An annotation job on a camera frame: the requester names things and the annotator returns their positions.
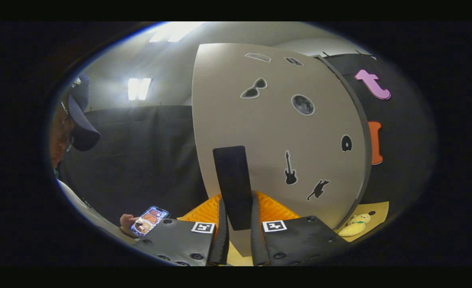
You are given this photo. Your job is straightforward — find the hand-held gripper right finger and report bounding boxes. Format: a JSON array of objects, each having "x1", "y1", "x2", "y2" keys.
[{"x1": 251, "y1": 191, "x2": 350, "y2": 266}]

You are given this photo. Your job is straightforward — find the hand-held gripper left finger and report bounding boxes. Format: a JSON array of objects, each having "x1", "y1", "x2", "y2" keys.
[{"x1": 134, "y1": 193, "x2": 230, "y2": 266}]

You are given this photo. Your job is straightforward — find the black door handle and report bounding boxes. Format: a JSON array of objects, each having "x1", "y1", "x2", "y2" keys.
[{"x1": 213, "y1": 146, "x2": 253, "y2": 231}]

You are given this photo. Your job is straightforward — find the smartphone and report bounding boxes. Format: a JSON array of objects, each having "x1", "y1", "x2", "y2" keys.
[{"x1": 130, "y1": 206, "x2": 169, "y2": 238}]

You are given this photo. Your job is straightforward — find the yellow plush toy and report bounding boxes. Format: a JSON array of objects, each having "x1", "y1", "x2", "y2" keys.
[{"x1": 337, "y1": 213, "x2": 372, "y2": 237}]

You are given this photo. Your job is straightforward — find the grey cabinet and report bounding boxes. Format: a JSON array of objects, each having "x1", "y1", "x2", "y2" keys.
[{"x1": 314, "y1": 54, "x2": 372, "y2": 230}]

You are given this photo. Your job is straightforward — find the ceiling light panel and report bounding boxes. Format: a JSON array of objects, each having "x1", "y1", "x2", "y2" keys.
[{"x1": 128, "y1": 78, "x2": 153, "y2": 101}]

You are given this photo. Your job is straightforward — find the long ceiling light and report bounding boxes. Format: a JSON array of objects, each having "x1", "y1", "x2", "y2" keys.
[{"x1": 149, "y1": 22, "x2": 205, "y2": 43}]

